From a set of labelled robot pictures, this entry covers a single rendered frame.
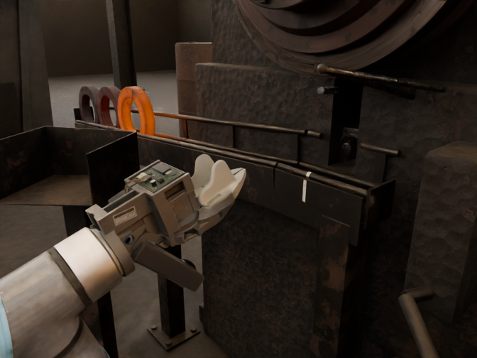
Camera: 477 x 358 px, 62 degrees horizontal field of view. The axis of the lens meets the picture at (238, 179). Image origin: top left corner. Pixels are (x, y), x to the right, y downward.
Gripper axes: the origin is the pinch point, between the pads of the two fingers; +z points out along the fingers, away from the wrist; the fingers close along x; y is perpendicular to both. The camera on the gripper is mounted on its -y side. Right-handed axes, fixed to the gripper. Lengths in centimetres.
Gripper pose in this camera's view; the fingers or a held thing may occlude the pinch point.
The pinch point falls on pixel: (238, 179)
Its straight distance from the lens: 56.0
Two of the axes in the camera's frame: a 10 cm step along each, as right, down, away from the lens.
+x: -6.5, -2.6, 7.2
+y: -2.4, -8.3, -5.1
